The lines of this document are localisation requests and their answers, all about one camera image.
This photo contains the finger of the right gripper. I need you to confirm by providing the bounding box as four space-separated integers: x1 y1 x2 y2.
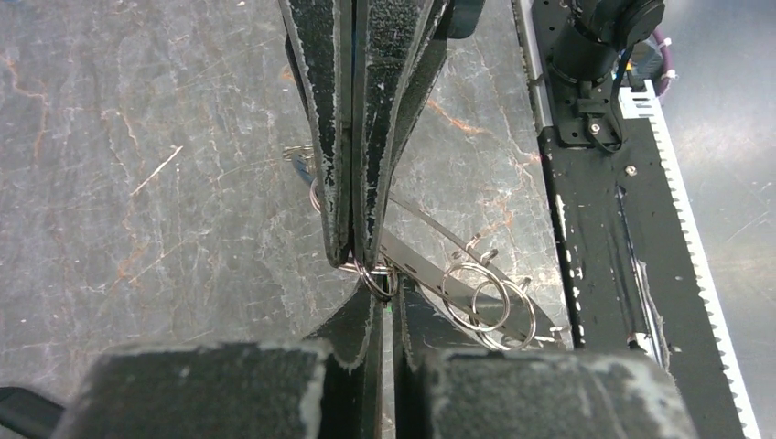
352 1 449 270
279 1 352 267

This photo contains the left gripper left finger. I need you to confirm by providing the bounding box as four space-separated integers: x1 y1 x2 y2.
54 285 382 438

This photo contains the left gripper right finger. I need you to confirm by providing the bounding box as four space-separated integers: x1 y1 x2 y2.
393 276 696 438

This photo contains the black poker chip case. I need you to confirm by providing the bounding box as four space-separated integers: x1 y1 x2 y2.
1 386 65 439

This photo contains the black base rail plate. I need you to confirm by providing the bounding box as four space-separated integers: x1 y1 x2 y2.
515 1 746 438

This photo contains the white toothed cable duct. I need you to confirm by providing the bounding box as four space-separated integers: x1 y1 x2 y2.
620 81 761 438

